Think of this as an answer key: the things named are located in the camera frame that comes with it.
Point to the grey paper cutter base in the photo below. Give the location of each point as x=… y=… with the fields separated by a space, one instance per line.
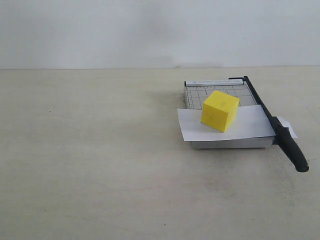
x=195 y=93

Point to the black cutter blade handle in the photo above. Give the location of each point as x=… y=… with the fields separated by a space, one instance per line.
x=282 y=136

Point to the yellow foam cube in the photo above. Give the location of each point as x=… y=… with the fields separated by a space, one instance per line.
x=219 y=110

